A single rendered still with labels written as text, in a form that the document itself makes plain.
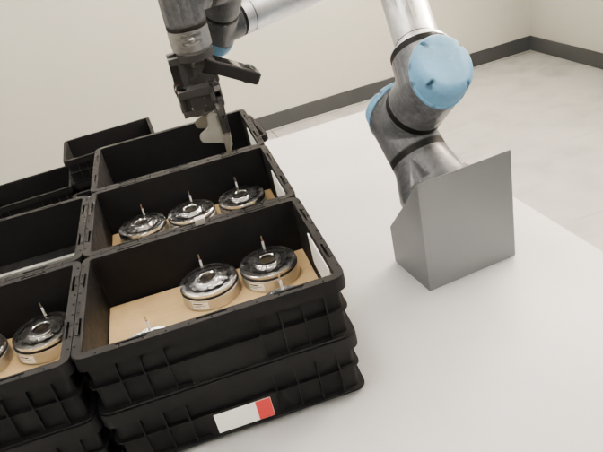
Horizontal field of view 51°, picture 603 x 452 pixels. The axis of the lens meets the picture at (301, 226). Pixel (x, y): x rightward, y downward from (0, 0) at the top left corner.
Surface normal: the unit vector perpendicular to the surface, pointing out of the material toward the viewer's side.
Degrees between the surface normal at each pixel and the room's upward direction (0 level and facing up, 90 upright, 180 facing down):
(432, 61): 51
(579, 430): 0
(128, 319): 0
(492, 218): 90
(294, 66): 90
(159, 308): 0
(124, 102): 90
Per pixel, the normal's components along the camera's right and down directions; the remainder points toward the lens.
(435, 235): 0.37, 0.39
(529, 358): -0.20, -0.86
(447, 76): 0.26, -0.31
